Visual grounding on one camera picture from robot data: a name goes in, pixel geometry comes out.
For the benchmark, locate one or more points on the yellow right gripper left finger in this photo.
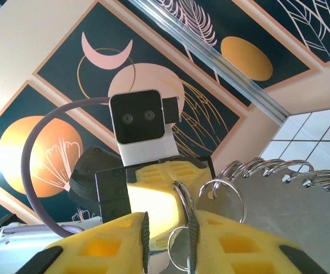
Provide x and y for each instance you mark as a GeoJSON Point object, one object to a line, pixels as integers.
{"type": "Point", "coordinates": [102, 248]}

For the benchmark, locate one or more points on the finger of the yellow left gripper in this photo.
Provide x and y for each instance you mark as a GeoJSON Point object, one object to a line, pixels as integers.
{"type": "Point", "coordinates": [153, 199]}
{"type": "Point", "coordinates": [190, 174]}

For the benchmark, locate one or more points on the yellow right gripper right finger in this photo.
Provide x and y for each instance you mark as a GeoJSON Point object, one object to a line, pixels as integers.
{"type": "Point", "coordinates": [239, 248]}

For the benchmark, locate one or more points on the key with blue tag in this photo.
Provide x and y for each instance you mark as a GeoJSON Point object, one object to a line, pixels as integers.
{"type": "Point", "coordinates": [181, 251]}

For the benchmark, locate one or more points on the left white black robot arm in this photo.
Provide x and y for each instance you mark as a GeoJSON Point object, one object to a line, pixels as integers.
{"type": "Point", "coordinates": [11, 248]}

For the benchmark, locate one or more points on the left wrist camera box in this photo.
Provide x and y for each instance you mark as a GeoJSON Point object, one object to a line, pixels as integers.
{"type": "Point", "coordinates": [137, 117]}

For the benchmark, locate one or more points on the aluminium corner post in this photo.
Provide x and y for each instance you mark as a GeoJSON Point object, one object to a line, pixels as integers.
{"type": "Point", "coordinates": [225, 61]}

